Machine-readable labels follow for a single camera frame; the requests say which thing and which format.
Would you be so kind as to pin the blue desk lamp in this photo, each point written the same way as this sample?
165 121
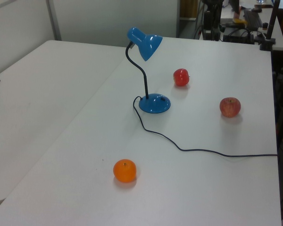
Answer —
149 46

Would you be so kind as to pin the deep red apple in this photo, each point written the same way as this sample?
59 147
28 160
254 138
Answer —
181 77

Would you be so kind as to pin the orange mandarin fruit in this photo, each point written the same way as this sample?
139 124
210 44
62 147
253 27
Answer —
124 171

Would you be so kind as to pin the pale pink-red apple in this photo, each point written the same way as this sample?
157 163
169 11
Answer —
230 107

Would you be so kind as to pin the black electronics box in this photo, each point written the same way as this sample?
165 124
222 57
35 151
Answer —
238 36

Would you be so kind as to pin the yellow small object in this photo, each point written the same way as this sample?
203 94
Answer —
239 21

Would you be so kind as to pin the black keyboard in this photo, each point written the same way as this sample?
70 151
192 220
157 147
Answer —
252 17

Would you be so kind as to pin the black pole with table clamp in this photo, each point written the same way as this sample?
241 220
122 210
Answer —
271 26

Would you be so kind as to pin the black camera tripod rig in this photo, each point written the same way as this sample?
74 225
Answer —
211 21

